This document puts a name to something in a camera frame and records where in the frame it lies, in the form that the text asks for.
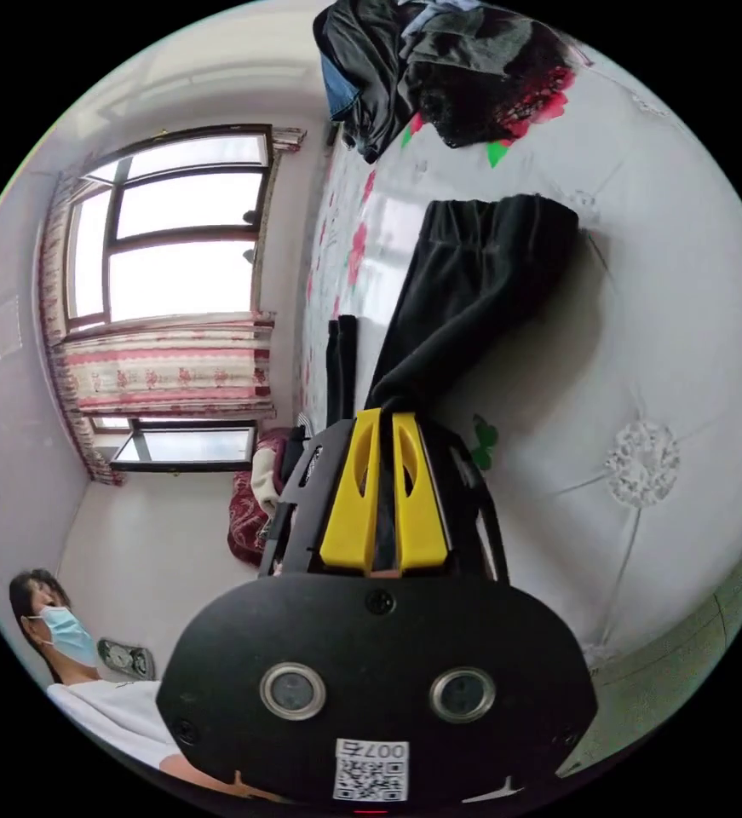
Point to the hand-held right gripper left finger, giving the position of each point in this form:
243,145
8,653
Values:
345,498

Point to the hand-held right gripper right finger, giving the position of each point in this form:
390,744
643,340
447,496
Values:
420,505

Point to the black pants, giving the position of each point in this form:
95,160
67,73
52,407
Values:
473,287

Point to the person's right forearm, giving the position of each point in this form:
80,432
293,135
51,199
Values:
217,781

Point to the red patterned rolled blanket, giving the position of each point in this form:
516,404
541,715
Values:
246,517

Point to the red flowered striped curtain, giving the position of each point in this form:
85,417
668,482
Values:
166,370

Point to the bed with white flowered quilt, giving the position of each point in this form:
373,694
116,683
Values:
632,307

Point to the person's body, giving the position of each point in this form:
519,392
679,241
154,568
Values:
102,696

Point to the pile of clothes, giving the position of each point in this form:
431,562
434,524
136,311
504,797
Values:
447,70

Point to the window with dark frame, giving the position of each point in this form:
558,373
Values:
179,255

